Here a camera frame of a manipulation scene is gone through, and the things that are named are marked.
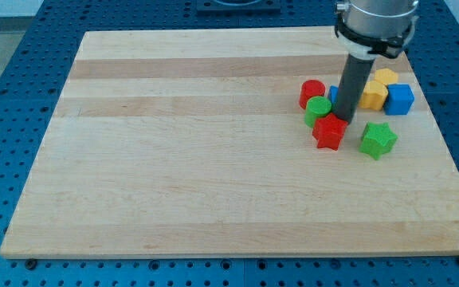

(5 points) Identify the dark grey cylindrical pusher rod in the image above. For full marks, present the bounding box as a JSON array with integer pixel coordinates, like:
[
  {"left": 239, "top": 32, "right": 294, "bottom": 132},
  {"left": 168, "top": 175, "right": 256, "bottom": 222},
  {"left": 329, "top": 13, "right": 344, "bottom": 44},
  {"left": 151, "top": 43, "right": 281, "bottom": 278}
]
[{"left": 334, "top": 55, "right": 375, "bottom": 124}]

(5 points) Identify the blue triangle block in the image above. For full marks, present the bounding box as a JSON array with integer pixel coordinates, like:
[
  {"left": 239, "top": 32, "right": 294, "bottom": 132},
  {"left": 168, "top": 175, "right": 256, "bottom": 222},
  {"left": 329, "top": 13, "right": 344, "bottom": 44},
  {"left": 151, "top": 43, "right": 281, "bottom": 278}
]
[{"left": 328, "top": 85, "right": 339, "bottom": 106}]

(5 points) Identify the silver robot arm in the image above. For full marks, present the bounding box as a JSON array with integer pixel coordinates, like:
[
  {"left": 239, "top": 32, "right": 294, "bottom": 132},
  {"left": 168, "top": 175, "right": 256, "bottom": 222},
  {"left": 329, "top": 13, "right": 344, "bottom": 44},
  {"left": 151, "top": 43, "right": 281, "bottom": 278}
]
[{"left": 333, "top": 0, "right": 418, "bottom": 123}]

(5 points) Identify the yellow heart block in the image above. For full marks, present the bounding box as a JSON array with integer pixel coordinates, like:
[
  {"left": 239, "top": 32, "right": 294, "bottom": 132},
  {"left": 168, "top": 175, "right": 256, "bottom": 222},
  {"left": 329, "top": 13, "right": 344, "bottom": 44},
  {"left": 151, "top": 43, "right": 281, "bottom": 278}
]
[{"left": 359, "top": 81, "right": 388, "bottom": 111}]

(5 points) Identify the yellow hexagon block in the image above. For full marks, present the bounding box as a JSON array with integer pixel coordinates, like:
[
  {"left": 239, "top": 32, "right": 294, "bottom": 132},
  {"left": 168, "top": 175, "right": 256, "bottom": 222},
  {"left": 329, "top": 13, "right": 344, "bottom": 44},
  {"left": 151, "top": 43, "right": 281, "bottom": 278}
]
[{"left": 374, "top": 68, "right": 399, "bottom": 86}]

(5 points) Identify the blue cube block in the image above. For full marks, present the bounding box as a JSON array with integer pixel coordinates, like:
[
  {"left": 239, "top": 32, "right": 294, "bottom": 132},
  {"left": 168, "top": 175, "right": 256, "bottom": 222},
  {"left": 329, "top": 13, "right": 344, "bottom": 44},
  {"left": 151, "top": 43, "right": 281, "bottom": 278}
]
[{"left": 383, "top": 84, "right": 415, "bottom": 116}]

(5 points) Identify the red cylinder block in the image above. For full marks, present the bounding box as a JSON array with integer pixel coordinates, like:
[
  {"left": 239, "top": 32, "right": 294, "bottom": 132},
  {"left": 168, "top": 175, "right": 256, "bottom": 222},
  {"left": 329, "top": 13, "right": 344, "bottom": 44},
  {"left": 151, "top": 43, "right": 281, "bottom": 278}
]
[{"left": 299, "top": 80, "right": 326, "bottom": 109}]

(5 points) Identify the green cylinder block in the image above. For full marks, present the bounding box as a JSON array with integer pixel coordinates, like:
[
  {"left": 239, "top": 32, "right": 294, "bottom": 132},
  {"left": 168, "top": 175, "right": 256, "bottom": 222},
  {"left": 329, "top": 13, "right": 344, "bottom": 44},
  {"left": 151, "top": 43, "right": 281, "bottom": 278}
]
[{"left": 304, "top": 96, "right": 332, "bottom": 128}]

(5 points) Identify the red star block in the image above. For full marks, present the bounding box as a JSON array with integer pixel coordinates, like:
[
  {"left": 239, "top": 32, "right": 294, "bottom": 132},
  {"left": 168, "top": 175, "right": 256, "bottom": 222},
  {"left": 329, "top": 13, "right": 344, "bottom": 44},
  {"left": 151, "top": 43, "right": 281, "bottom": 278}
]
[{"left": 312, "top": 113, "right": 348, "bottom": 151}]

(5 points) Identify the green star block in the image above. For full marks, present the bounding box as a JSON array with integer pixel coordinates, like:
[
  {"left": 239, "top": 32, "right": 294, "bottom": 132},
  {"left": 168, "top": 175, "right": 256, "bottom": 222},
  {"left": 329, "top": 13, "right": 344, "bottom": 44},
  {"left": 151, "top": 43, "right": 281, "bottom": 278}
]
[{"left": 359, "top": 122, "right": 398, "bottom": 160}]

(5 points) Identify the dark mounting plate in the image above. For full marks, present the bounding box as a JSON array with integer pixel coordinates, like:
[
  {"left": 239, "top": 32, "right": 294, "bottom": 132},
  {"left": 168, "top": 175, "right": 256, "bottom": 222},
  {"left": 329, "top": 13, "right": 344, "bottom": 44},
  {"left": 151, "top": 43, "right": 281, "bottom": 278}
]
[{"left": 195, "top": 0, "right": 281, "bottom": 14}]

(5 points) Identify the wooden board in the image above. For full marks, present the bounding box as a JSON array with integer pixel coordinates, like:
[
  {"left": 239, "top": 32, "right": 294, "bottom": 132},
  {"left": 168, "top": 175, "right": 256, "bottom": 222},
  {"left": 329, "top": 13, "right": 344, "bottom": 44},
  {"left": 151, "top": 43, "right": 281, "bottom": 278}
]
[{"left": 0, "top": 27, "right": 459, "bottom": 259}]

